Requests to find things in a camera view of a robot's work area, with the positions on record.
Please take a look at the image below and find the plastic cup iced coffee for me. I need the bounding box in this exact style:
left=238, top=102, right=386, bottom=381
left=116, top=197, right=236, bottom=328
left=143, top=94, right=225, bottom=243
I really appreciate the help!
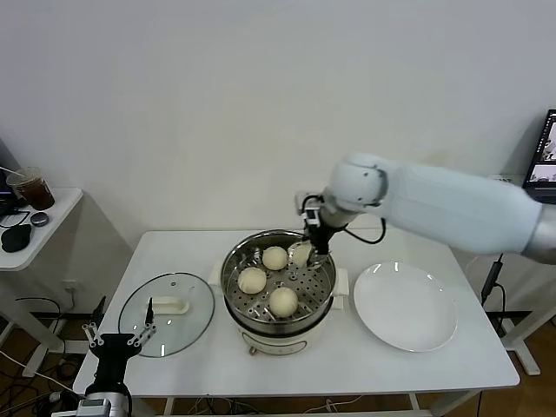
left=5, top=167, right=56, bottom=212

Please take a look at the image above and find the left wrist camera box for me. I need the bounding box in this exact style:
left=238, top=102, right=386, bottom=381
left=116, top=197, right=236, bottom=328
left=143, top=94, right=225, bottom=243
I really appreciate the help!
left=76, top=398, right=115, bottom=417

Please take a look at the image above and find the laptop with lit screen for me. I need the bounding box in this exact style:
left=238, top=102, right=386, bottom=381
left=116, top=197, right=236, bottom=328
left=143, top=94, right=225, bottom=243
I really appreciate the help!
left=522, top=109, right=556, bottom=202

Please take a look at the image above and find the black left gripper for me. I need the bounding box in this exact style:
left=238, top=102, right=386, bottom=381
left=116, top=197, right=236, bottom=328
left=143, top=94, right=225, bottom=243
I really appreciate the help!
left=82, top=295, right=157, bottom=386

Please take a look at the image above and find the stainless steel steamer basket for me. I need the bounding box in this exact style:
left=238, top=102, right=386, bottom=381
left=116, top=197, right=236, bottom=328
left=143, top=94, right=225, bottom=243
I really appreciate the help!
left=207, top=230, right=349, bottom=326

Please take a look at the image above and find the black cable with adapter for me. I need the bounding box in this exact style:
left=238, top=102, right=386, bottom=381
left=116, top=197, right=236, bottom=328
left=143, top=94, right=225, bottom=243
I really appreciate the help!
left=480, top=254, right=507, bottom=340

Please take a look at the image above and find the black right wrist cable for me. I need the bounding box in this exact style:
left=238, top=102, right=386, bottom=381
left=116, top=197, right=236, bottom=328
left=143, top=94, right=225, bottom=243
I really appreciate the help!
left=342, top=216, right=387, bottom=244

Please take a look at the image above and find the cream electric cooking pot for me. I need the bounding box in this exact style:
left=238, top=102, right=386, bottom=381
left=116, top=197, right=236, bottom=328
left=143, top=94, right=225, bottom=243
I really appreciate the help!
left=210, top=281, right=348, bottom=358

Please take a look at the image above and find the white round plate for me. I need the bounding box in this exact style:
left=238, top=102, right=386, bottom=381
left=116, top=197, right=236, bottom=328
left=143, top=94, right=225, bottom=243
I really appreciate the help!
left=352, top=261, right=459, bottom=353

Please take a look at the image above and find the white steamed baozi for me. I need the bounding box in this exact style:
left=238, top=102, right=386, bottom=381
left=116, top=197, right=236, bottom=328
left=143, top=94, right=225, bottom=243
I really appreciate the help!
left=261, top=246, right=288, bottom=272
left=268, top=287, right=300, bottom=318
left=288, top=242, right=313, bottom=267
left=237, top=267, right=268, bottom=295

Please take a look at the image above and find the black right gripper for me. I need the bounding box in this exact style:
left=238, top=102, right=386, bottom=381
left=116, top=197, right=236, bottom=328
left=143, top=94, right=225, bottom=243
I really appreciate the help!
left=303, top=222, right=338, bottom=267

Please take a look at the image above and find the black computer mouse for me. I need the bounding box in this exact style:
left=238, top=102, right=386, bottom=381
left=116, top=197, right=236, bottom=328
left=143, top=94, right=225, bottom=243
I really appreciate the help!
left=1, top=224, right=35, bottom=254

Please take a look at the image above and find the black floor cable loop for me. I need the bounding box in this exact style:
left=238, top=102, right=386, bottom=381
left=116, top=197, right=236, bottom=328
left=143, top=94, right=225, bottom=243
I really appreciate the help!
left=15, top=296, right=67, bottom=361

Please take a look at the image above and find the white side table rounded corner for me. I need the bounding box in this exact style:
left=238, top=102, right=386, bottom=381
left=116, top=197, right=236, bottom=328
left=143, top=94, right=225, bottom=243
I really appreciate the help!
left=0, top=188, right=84, bottom=379

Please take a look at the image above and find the white side table with label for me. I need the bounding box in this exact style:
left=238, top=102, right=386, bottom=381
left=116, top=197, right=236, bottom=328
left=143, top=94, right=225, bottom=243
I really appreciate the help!
left=488, top=173, right=556, bottom=377

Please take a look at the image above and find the glass lid cream handle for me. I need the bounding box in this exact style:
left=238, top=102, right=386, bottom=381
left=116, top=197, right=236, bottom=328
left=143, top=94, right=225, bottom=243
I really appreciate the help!
left=117, top=272, right=216, bottom=358

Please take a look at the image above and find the thin black desk cable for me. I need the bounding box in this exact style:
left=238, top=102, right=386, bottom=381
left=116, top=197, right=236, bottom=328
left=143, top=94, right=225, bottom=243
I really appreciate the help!
left=0, top=208, right=32, bottom=230

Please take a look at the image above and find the dark laptop purple glow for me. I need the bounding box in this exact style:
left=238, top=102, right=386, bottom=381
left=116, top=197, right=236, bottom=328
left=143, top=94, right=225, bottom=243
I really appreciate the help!
left=0, top=138, right=28, bottom=218

